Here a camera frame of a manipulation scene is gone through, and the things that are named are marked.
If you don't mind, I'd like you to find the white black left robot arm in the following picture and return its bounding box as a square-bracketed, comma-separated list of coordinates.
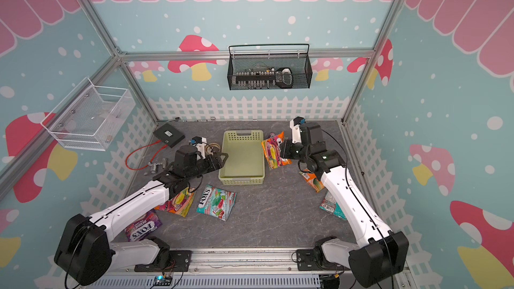
[54, 144, 229, 286]

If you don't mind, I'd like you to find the green plastic basket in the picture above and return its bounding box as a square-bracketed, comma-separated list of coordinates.
[218, 130, 265, 185]

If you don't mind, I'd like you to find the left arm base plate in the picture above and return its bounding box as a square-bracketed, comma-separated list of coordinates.
[135, 250, 192, 272]

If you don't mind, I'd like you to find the orange Fox's fruits bag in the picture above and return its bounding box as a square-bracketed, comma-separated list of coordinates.
[261, 132, 292, 169]

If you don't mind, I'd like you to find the teal candy bag right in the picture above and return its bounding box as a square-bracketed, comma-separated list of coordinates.
[319, 191, 347, 220]

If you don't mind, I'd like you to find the white wire wall basket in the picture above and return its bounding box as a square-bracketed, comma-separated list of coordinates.
[40, 78, 136, 151]

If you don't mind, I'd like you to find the orange candy bag right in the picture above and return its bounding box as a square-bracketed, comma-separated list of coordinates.
[299, 172, 325, 193]

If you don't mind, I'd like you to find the red cable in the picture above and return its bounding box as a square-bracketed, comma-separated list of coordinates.
[124, 139, 169, 171]

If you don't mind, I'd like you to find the black wire wall basket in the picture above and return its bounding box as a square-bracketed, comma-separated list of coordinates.
[227, 44, 313, 90]

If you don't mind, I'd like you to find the black network box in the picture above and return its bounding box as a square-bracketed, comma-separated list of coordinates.
[153, 123, 185, 148]

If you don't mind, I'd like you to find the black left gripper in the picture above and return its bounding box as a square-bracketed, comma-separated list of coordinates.
[186, 150, 228, 180]

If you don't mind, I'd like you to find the green lit circuit board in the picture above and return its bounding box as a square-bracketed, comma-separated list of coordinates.
[152, 276, 173, 288]

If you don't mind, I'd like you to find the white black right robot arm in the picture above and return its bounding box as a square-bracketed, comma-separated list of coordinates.
[280, 117, 409, 288]

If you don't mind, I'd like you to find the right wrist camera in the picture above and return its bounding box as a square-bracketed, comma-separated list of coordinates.
[289, 116, 305, 143]

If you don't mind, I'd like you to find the aluminium front rail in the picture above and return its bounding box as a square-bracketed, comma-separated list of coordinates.
[75, 246, 410, 278]

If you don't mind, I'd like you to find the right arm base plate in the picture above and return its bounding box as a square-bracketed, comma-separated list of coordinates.
[291, 249, 349, 273]

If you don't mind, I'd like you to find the brown tape roll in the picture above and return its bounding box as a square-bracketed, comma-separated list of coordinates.
[204, 143, 221, 157]

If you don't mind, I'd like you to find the purple Fox's berries bag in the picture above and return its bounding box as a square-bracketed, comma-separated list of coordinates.
[124, 210, 162, 242]

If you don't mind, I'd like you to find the yellow Fox's fruits bag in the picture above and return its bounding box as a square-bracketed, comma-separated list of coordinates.
[155, 187, 195, 218]

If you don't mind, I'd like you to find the metal clamp fitting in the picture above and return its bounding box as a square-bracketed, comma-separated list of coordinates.
[144, 158, 168, 176]

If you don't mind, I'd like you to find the teal Fox's mint bag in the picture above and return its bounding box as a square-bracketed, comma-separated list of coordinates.
[196, 185, 237, 222]

